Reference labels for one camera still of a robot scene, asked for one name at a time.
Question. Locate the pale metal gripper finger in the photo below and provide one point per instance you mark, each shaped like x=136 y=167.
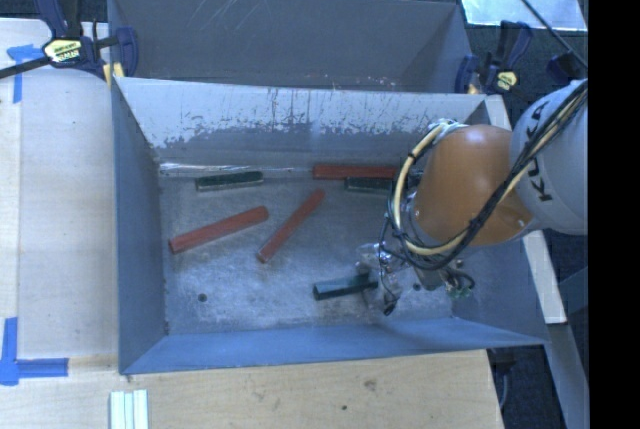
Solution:
x=384 y=298
x=370 y=255

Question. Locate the dark green flat block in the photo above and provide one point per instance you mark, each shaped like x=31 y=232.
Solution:
x=340 y=288
x=229 y=180
x=367 y=185

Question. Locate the red-brown flat block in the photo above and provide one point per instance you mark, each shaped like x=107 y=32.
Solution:
x=218 y=229
x=291 y=225
x=352 y=172

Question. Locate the grey metal bin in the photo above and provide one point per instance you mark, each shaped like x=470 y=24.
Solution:
x=260 y=282

